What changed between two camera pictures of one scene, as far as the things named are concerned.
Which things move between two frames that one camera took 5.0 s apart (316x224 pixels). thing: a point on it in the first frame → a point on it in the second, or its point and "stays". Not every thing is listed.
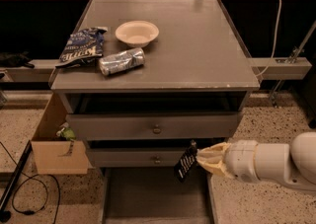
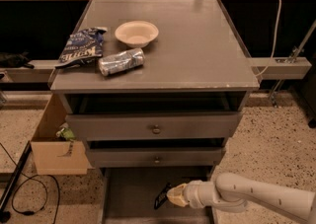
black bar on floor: (5, 215) stays
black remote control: (187, 161) → (162, 196)
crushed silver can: (121, 61) stays
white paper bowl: (137, 34) stays
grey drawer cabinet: (172, 72) stays
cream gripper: (243, 160) → (192, 192)
